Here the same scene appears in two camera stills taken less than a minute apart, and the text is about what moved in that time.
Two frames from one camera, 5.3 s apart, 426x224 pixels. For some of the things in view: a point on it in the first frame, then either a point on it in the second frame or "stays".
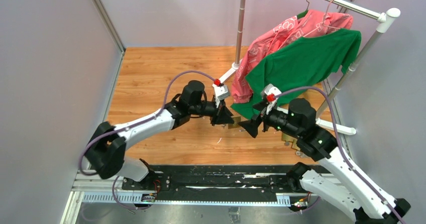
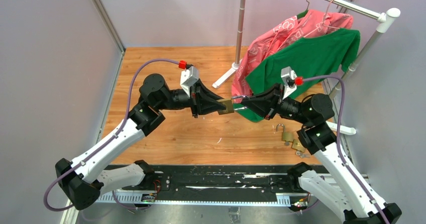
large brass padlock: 236,119 to 229,104
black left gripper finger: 218,118 to 205,106
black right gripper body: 275,119 to 291,109
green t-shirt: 300,65 stays
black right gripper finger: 251,126 to 265,105
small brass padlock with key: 295,146 stays
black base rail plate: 203,179 stays
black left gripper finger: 226,115 to 201,88
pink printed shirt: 311,22 stays
